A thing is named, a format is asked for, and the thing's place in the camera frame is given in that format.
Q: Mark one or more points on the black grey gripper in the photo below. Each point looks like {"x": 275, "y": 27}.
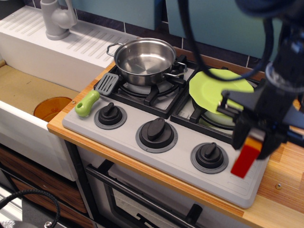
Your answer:
{"x": 268, "y": 108}

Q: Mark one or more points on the toy cracker box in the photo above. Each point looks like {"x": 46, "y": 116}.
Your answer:
{"x": 250, "y": 150}

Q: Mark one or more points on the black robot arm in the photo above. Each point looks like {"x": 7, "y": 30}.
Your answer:
{"x": 287, "y": 69}

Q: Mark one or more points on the right black stove knob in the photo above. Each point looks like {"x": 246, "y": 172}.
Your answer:
{"x": 209, "y": 158}

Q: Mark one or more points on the black stove knob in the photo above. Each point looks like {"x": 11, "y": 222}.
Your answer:
{"x": 156, "y": 136}
{"x": 209, "y": 158}
{"x": 110, "y": 117}

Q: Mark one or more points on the green plastic plate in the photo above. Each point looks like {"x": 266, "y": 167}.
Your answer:
{"x": 206, "y": 91}

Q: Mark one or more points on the middle black stove knob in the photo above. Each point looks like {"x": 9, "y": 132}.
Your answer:
{"x": 156, "y": 136}

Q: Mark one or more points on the grey toy stove top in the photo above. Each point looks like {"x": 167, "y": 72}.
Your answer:
{"x": 175, "y": 162}

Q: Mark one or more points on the stainless steel pot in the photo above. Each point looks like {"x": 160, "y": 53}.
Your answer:
{"x": 146, "y": 61}

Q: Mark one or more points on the left black stove knob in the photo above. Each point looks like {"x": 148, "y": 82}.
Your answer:
{"x": 110, "y": 117}

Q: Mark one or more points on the right black burner grate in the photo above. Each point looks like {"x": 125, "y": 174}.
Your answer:
{"x": 190, "y": 115}

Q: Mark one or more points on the black burner grate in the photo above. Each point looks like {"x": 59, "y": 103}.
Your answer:
{"x": 190, "y": 115}
{"x": 160, "y": 99}

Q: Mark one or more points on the left black burner grate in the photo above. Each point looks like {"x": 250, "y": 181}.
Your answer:
{"x": 160, "y": 99}

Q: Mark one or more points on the orange sink drain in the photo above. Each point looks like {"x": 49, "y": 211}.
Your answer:
{"x": 49, "y": 108}

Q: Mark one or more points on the grey toy faucet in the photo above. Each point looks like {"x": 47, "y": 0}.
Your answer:
{"x": 57, "y": 21}

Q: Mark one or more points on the white toy sink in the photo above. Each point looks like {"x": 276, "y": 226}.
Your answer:
{"x": 34, "y": 68}

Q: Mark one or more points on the wooden drawer front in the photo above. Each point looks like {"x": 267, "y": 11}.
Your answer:
{"x": 24, "y": 174}

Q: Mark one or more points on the black oven door handle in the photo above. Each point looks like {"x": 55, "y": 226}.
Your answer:
{"x": 188, "y": 222}

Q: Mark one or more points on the grey spatula green handle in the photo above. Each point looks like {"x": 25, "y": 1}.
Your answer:
{"x": 104, "y": 87}

